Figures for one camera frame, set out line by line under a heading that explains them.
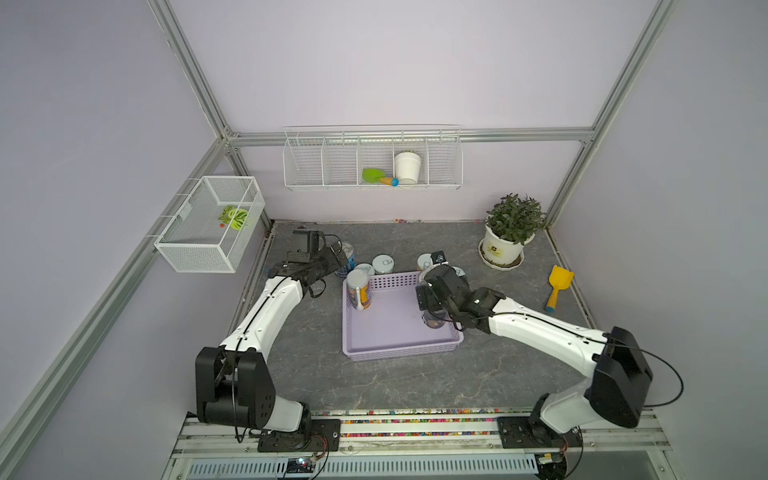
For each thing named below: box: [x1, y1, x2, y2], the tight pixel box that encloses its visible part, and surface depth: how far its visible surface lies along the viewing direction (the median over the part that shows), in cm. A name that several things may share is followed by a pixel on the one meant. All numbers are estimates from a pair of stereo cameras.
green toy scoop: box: [362, 168, 399, 187], surface depth 102 cm
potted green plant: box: [478, 192, 547, 271], surface depth 98 cm
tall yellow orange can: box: [346, 269, 371, 310], surface depth 91 cm
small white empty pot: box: [394, 151, 422, 185], surface depth 94 cm
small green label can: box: [372, 254, 396, 275], surface depth 104 cm
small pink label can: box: [354, 263, 375, 276], surface depth 101 cm
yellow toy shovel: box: [546, 265, 575, 313], surface depth 105 cm
